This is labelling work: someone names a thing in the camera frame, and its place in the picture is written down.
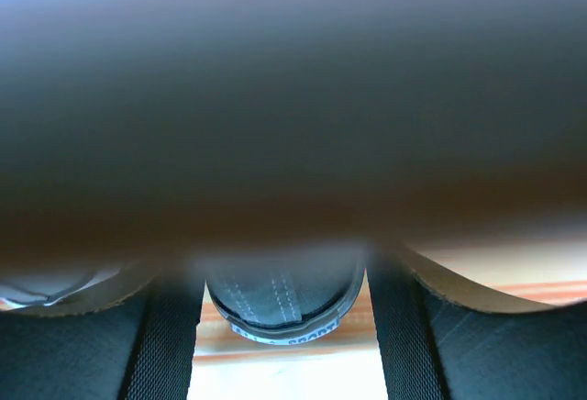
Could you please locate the grey sneaker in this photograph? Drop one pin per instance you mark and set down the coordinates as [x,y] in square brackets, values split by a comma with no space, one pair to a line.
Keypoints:
[286,304]
[25,290]

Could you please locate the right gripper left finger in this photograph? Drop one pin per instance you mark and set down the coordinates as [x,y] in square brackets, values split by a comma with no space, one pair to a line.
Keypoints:
[129,337]

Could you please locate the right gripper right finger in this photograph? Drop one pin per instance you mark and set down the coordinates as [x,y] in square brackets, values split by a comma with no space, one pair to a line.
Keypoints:
[443,336]

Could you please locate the wooden shoe cabinet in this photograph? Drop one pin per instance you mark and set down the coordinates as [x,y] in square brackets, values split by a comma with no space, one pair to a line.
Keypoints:
[169,133]

